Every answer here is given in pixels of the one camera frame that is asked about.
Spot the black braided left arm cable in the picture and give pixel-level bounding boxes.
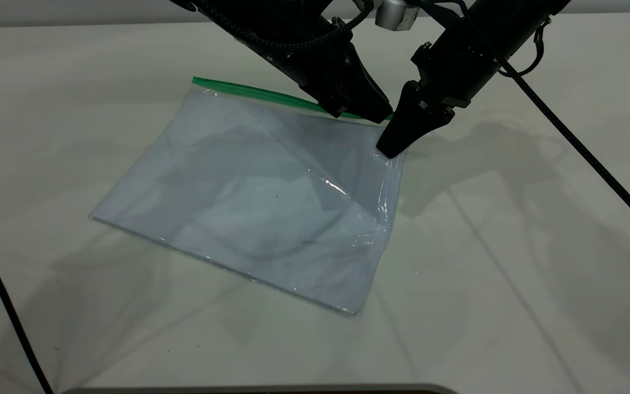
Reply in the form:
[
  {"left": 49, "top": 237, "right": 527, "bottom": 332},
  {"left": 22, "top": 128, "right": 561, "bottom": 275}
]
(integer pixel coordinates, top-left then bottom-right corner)
[{"left": 200, "top": 0, "right": 375, "bottom": 53}]

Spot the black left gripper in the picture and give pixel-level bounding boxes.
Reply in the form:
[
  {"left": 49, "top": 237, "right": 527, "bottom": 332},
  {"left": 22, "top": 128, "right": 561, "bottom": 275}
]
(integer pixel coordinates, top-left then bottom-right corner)
[{"left": 293, "top": 19, "right": 393, "bottom": 123}]

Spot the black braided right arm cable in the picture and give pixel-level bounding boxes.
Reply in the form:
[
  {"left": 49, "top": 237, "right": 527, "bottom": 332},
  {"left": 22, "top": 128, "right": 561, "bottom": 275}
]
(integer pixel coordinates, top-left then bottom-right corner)
[{"left": 498, "top": 57, "right": 630, "bottom": 245}]

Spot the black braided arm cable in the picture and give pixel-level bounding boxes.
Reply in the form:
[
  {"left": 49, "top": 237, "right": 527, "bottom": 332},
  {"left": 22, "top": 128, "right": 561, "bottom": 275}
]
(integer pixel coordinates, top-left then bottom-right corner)
[
  {"left": 200, "top": 0, "right": 375, "bottom": 53},
  {"left": 498, "top": 57, "right": 630, "bottom": 245}
]

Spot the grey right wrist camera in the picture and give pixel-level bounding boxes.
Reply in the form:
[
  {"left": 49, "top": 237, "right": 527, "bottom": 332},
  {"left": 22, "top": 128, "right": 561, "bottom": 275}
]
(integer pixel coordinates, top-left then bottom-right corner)
[{"left": 375, "top": 0, "right": 419, "bottom": 31}]

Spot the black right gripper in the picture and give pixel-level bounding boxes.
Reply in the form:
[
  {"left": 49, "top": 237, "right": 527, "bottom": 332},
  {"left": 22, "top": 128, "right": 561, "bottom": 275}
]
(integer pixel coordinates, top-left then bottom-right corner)
[{"left": 376, "top": 19, "right": 512, "bottom": 158}]

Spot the clear zip bag green zipper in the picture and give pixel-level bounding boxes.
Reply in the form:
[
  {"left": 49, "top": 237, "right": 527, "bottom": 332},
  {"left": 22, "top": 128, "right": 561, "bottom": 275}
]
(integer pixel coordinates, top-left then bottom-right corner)
[{"left": 90, "top": 77, "right": 406, "bottom": 316}]

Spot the thin black looped cable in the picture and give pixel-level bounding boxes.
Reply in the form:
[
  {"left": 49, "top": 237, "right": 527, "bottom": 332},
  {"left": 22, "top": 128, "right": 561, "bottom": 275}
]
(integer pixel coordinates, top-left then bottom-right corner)
[{"left": 504, "top": 19, "right": 548, "bottom": 77}]

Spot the black hanging cable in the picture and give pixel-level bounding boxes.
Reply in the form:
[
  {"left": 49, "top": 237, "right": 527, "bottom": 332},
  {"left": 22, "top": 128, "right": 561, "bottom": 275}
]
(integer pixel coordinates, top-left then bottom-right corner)
[{"left": 0, "top": 207, "right": 54, "bottom": 394}]

